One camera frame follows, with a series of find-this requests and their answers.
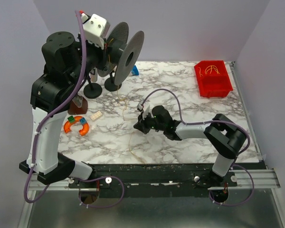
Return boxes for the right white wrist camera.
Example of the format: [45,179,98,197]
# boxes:
[137,100,150,120]

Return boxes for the small blue toy block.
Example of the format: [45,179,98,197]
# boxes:
[80,118,86,124]

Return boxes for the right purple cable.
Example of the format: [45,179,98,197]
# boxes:
[140,88,255,209]

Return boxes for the white toy brick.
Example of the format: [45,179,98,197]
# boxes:
[90,111,103,121]

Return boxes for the aluminium frame rail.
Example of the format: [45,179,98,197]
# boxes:
[28,170,280,191]

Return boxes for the brown wooden metronome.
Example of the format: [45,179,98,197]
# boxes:
[68,94,88,115]

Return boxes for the yellow cables in bin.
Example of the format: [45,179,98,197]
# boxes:
[198,65,223,77]

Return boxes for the yellow cable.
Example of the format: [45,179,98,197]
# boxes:
[108,38,148,164]

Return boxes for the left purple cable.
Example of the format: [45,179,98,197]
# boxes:
[23,9,125,210]

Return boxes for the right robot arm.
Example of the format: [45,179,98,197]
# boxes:
[133,105,248,180]

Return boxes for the purple cable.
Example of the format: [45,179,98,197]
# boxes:
[23,9,125,210]
[140,88,255,209]

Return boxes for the blue and white block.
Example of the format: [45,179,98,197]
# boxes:
[131,65,139,76]

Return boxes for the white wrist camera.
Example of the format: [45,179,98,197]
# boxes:
[137,100,150,120]
[80,11,110,50]

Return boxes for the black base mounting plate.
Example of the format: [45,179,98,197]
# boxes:
[69,163,237,198]

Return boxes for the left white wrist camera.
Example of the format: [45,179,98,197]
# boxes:
[80,11,110,50]

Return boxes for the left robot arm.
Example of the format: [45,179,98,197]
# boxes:
[19,31,106,185]

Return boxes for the red plastic bin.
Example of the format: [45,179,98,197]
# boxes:
[194,60,233,98]

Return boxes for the orange curved track piece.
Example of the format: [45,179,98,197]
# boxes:
[63,116,90,136]

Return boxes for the black cable spool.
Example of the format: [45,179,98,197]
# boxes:
[98,22,144,85]

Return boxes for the green toy block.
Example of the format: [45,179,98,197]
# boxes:
[67,115,76,123]

